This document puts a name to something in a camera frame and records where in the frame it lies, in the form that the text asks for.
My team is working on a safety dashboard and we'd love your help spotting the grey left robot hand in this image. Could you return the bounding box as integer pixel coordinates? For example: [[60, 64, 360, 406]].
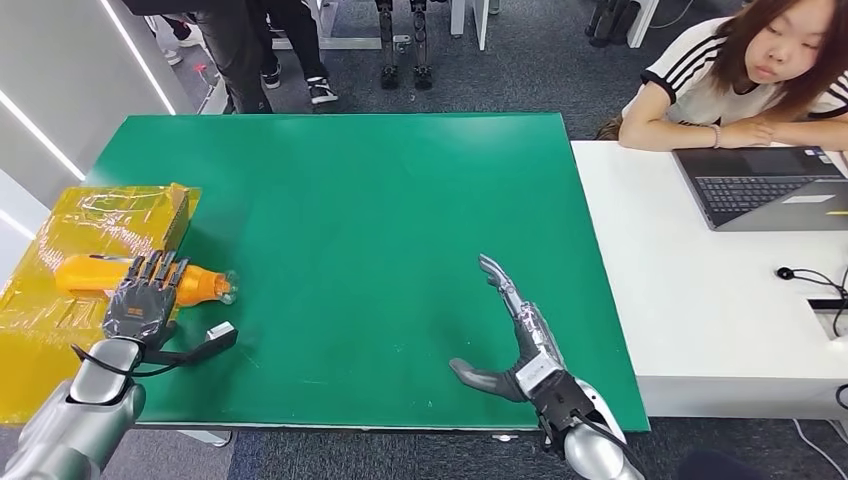
[[101, 249, 191, 350]]

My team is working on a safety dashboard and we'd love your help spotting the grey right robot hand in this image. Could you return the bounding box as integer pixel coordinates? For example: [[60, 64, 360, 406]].
[[448, 254, 568, 405]]

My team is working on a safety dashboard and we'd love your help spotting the orange detergent bottle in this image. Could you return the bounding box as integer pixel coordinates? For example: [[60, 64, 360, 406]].
[[54, 254, 239, 310]]

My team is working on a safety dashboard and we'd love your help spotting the yellow film-wrapped cardboard box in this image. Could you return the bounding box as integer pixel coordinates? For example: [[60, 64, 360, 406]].
[[0, 183, 203, 426]]

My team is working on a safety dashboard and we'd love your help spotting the white desk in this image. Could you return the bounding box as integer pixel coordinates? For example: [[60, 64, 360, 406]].
[[570, 139, 848, 421]]

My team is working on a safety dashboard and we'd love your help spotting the green table mat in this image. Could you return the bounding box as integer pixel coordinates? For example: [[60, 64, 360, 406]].
[[84, 112, 653, 434]]

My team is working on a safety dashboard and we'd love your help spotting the person with white shoe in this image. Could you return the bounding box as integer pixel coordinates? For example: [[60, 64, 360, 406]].
[[158, 14, 187, 68]]

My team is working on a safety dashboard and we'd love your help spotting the standing person in dark trousers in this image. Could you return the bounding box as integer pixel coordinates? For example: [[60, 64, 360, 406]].
[[121, 0, 274, 116]]

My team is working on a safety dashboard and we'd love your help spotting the grey laptop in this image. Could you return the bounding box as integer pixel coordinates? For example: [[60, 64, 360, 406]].
[[671, 145, 848, 234]]

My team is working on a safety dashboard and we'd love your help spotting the person with black shoes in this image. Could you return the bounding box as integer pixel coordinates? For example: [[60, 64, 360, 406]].
[[259, 0, 340, 107]]

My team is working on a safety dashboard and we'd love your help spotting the black robot leg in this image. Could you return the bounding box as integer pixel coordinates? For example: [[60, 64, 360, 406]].
[[374, 0, 401, 91], [409, 0, 435, 92]]

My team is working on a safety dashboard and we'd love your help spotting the seated person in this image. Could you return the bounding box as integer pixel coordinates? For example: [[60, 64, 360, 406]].
[[617, 0, 848, 153]]

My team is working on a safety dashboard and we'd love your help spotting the white desk leg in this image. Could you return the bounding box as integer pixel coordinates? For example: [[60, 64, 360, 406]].
[[450, 0, 493, 52]]

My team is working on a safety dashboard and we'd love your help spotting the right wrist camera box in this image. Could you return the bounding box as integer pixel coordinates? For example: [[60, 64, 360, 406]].
[[515, 351, 599, 433]]

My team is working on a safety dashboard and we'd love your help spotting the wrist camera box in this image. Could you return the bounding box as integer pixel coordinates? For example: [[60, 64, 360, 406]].
[[515, 351, 599, 433], [141, 321, 239, 368]]

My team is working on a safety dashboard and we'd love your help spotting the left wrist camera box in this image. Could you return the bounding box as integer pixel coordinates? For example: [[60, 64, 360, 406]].
[[141, 321, 239, 368]]

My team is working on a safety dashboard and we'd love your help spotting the black cable with puck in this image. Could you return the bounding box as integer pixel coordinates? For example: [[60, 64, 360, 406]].
[[775, 266, 848, 336]]

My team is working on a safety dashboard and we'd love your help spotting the desk cable port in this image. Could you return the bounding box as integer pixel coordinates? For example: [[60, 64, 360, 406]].
[[806, 298, 848, 342]]

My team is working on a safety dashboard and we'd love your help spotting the white floor cable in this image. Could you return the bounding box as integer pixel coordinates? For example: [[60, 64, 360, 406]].
[[791, 418, 848, 480]]

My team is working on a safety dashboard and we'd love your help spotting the white desk frame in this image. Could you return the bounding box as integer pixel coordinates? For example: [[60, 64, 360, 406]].
[[271, 0, 413, 52]]

